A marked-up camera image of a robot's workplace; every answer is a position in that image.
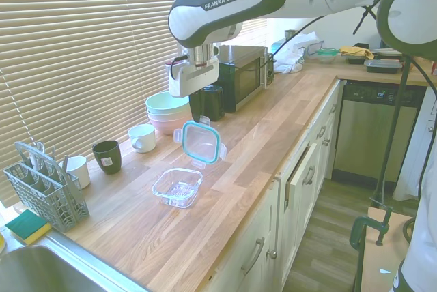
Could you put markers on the grey plastic cutlery basket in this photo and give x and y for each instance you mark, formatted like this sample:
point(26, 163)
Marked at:
point(51, 200)

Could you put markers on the narrow beige window blind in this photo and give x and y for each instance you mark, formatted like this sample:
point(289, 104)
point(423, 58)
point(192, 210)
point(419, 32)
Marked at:
point(256, 32)

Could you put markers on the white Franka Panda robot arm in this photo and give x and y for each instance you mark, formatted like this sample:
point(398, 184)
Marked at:
point(211, 15)

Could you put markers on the square clear glass food container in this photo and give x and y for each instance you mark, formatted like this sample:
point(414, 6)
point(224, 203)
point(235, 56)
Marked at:
point(177, 191)

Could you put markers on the black tray with clear lid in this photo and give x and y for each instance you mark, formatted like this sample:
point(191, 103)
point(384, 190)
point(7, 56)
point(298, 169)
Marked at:
point(382, 66)

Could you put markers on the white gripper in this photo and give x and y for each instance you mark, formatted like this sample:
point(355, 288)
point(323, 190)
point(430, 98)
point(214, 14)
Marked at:
point(196, 78)

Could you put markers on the metal canister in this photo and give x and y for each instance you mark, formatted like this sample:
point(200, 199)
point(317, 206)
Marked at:
point(290, 34)

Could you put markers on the green and yellow sponge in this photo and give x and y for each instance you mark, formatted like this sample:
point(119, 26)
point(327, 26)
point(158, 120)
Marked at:
point(27, 225)

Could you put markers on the white kitchen cabinet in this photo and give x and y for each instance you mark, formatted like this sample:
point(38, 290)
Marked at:
point(300, 210)

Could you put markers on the black camera stand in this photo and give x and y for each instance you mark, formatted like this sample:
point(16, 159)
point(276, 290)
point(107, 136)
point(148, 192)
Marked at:
point(392, 135)

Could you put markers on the small black plug-in device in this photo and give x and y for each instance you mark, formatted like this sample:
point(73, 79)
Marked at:
point(269, 67)

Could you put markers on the stainless steel dishwasher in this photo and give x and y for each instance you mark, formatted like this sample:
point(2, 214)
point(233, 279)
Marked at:
point(368, 135)

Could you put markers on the wooden mounting board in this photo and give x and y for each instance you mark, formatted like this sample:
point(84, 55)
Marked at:
point(385, 261)

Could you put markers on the pink bowl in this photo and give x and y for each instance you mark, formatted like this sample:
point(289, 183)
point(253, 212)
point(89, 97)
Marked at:
point(169, 125)

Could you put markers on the open white cabinet door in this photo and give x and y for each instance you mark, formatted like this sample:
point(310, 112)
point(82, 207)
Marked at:
point(302, 176)

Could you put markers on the white plastic bag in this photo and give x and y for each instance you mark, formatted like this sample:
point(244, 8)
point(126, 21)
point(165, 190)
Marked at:
point(293, 53)

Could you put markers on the large beige window blind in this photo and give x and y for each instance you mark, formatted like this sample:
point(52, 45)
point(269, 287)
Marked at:
point(85, 50)

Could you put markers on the stainless steel sink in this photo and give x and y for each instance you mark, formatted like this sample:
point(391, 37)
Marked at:
point(41, 268)

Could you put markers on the clear lid with teal seal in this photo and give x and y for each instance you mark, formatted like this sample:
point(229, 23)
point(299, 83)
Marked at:
point(184, 142)

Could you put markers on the green metal clamp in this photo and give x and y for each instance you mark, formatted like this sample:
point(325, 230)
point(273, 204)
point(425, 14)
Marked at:
point(358, 230)

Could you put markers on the bowl with green lid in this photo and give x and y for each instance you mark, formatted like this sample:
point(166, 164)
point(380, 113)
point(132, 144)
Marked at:
point(327, 55)

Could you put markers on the mint green bowl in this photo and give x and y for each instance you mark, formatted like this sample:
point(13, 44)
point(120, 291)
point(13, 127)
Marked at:
point(164, 102)

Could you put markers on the yellow cloth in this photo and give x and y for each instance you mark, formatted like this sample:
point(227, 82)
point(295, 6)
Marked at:
point(356, 51)

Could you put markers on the black and steel microwave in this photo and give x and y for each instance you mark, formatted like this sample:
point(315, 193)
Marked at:
point(244, 80)

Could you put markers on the metal utensil in basket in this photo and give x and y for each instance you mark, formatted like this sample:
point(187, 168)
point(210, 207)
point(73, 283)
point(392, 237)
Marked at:
point(38, 150)

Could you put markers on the white plain cup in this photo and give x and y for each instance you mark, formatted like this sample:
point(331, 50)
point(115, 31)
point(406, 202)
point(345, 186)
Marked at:
point(80, 171)

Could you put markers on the black cup with label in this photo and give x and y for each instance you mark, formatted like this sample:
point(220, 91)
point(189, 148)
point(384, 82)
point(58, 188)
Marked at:
point(107, 157)

